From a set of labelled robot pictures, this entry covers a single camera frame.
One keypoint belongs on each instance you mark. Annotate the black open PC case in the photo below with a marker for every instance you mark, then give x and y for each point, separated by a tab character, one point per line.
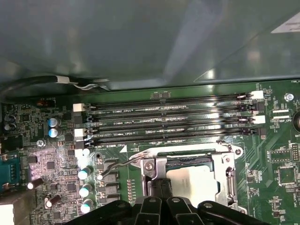
117	35

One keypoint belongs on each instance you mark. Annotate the black audio jack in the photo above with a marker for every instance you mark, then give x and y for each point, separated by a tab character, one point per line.
10	144

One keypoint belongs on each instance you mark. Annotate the black RAM slot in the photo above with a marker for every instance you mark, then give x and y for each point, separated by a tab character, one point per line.
164	137
164	103
164	114
164	125

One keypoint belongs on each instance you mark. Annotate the CPU socket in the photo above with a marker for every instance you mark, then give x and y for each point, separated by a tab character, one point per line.
237	151

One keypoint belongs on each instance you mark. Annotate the brown capacitor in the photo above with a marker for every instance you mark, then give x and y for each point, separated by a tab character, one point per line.
35	184
52	201

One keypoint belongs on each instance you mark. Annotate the silver port shell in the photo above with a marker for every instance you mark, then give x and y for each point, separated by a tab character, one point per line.
16	208

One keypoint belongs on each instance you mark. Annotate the metal socket cover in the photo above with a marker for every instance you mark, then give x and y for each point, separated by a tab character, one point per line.
221	168

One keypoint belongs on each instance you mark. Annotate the silver board screw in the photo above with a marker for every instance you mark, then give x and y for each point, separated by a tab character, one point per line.
289	97
41	142

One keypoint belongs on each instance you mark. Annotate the blue top capacitor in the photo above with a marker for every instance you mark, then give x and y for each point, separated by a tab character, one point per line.
54	122
55	132

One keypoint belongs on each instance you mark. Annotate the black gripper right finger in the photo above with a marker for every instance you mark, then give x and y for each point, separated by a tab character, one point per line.
180	211

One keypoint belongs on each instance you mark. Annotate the blue VGA port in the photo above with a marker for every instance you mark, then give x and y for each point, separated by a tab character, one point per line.
9	171

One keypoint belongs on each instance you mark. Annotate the silver CPU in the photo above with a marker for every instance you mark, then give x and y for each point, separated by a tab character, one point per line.
194	185

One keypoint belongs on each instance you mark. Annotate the silver top capacitor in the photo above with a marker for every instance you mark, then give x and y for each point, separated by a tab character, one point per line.
86	152
84	191
84	174
86	207

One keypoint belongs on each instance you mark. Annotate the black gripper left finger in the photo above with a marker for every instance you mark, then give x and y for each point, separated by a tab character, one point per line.
145	211

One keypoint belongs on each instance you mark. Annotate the green motherboard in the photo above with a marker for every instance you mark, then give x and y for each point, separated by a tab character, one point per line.
262	145

